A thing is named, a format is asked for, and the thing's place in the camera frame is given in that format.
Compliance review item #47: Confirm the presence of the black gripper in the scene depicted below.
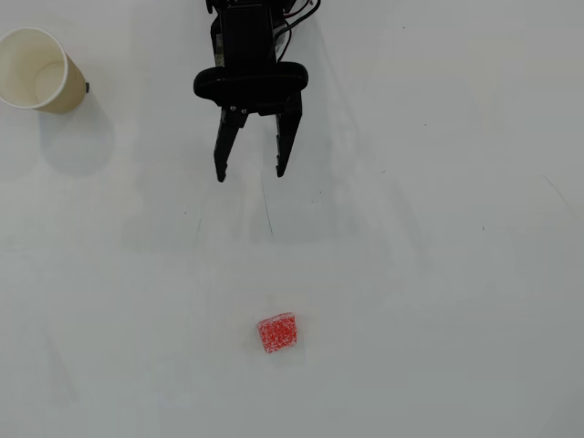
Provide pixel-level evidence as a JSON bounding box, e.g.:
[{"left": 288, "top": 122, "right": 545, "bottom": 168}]
[{"left": 213, "top": 6, "right": 305, "bottom": 184}]

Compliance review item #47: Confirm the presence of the black cable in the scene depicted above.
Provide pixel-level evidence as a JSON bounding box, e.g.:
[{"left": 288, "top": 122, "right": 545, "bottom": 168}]
[{"left": 273, "top": 0, "right": 322, "bottom": 63}]

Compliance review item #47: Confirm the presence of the red speckled cube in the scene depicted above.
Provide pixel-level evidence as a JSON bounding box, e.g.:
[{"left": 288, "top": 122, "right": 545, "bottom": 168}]
[{"left": 255, "top": 311, "right": 303, "bottom": 355}]

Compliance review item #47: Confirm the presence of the white paper cup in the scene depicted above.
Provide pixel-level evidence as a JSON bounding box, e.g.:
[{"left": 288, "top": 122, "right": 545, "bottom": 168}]
[{"left": 0, "top": 26, "right": 89, "bottom": 115}]

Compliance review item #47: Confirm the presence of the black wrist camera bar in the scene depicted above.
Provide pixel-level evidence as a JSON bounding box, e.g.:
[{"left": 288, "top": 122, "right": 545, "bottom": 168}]
[{"left": 193, "top": 61, "right": 310, "bottom": 111}]

